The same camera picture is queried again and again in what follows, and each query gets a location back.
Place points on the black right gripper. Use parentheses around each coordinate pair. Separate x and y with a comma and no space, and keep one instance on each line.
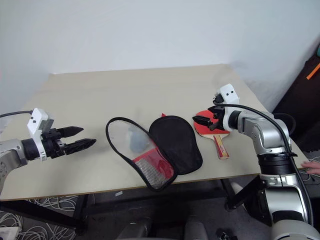
(218,117)

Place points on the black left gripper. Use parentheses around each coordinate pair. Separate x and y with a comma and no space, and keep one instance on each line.
(53,146)

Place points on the red table tennis paddle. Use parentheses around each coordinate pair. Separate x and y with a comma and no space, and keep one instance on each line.
(220,140)

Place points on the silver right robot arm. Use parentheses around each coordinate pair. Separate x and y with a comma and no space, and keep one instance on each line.
(272,155)

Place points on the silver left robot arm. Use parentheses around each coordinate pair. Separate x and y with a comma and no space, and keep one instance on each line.
(11,152)

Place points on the black paddle case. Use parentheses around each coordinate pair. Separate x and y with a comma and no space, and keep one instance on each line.
(172,142)

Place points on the bystander bare hand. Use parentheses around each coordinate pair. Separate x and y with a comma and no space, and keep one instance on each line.
(312,168)

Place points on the white tape scrap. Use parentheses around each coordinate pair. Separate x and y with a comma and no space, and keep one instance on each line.
(119,193)

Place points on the dark cabinet with orange tape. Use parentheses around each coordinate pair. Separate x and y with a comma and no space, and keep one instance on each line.
(302,107)

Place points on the dark rounded shape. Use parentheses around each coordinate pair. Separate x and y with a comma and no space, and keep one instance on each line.
(196,228)
(136,228)

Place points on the small black floor object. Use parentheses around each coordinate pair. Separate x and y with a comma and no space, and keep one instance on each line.
(225,235)

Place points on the white box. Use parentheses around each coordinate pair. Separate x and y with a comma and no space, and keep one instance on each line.
(8,233)

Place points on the teal round object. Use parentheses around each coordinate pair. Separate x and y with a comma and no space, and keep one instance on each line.
(318,50)

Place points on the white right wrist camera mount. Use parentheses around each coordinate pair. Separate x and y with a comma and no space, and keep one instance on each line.
(229,94)

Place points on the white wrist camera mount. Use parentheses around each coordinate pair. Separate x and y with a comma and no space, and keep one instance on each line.
(229,94)
(37,121)

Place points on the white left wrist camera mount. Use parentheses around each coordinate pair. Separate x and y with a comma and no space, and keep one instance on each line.
(37,121)

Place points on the black table leg frame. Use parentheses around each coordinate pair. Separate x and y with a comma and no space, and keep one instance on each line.
(233,195)
(37,212)

